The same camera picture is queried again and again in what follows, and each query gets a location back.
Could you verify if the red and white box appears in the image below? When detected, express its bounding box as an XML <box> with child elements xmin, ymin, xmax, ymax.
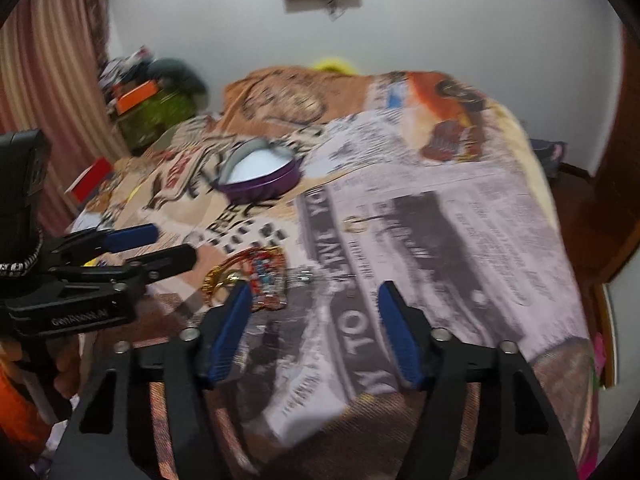
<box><xmin>65</xmin><ymin>157</ymin><xmax>113</xmax><ymax>204</ymax></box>

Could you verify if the purple heart-shaped tin box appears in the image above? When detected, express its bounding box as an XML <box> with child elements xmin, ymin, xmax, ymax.
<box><xmin>216</xmin><ymin>138</ymin><xmax>302</xmax><ymax>205</ymax></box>

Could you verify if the dark bag on floor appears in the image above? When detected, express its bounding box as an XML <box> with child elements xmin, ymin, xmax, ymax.
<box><xmin>529</xmin><ymin>139</ymin><xmax>566</xmax><ymax>180</ymax></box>

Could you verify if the newspaper print bed blanket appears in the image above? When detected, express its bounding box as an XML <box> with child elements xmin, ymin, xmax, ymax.
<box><xmin>84</xmin><ymin>67</ymin><xmax>594</xmax><ymax>479</ymax></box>

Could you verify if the orange box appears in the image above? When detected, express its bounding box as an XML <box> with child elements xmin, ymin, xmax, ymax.
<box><xmin>115</xmin><ymin>80</ymin><xmax>160</xmax><ymax>115</ymax></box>

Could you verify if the wooden door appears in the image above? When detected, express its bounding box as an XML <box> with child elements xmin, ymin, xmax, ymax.
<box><xmin>552</xmin><ymin>28</ymin><xmax>639</xmax><ymax>387</ymax></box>

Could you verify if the green patterned storage box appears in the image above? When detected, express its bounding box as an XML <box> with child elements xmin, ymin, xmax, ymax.
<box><xmin>117</xmin><ymin>89</ymin><xmax>196</xmax><ymax>156</ymax></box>

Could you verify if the striped pink curtain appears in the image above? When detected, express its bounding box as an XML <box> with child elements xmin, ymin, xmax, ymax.
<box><xmin>1</xmin><ymin>0</ymin><xmax>129</xmax><ymax>235</ymax></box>

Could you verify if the grey stuffed cushion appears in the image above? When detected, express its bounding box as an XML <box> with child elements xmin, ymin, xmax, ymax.
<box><xmin>148</xmin><ymin>58</ymin><xmax>208</xmax><ymax>94</ymax></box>

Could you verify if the red beaded bracelet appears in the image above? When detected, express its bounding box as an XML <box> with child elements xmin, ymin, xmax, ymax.
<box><xmin>200</xmin><ymin>246</ymin><xmax>290</xmax><ymax>311</ymax></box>

